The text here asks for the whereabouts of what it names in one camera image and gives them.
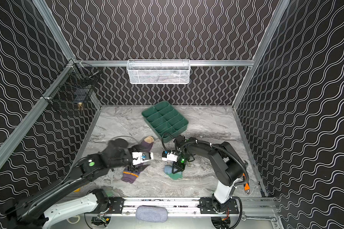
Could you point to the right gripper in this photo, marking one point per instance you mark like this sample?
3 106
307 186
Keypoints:
177 166

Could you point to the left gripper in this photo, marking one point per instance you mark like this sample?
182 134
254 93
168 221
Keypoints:
134 165

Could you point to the purple sock tan toe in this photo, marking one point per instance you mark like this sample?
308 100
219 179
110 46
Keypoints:
144 146

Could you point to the blue sock orange cuff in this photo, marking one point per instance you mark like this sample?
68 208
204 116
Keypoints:
172 173

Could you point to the green compartment tray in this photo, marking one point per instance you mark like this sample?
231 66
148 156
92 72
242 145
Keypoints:
165 121

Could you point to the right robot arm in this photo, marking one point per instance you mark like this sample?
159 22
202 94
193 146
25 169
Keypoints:
229 168

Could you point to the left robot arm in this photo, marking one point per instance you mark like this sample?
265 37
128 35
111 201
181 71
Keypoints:
42 210

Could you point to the grey cloth pad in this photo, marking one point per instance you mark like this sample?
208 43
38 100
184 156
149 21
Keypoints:
151 214

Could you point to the brass padlock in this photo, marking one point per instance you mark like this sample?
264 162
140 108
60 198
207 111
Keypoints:
80 107

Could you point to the silver combination wrench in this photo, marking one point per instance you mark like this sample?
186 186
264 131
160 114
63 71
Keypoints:
244 217

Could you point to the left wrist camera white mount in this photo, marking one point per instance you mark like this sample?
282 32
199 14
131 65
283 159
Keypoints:
141 157

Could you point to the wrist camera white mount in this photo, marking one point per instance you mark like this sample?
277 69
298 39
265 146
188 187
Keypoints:
169 156
141 157

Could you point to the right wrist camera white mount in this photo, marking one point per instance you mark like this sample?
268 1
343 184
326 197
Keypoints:
169 156

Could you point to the front aluminium rail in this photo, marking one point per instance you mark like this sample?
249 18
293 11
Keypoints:
192 207

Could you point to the adjustable wrench orange handle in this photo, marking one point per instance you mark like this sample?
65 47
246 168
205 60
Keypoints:
246 185

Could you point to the scissors cream handles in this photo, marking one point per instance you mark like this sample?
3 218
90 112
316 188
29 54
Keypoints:
74 220

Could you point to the white wire basket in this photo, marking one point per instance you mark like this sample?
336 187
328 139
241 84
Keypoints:
159 71

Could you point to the black wire basket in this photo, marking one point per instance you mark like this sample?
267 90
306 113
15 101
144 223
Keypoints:
77 86

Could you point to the aluminium frame profile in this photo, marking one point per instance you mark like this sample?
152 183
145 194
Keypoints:
53 26

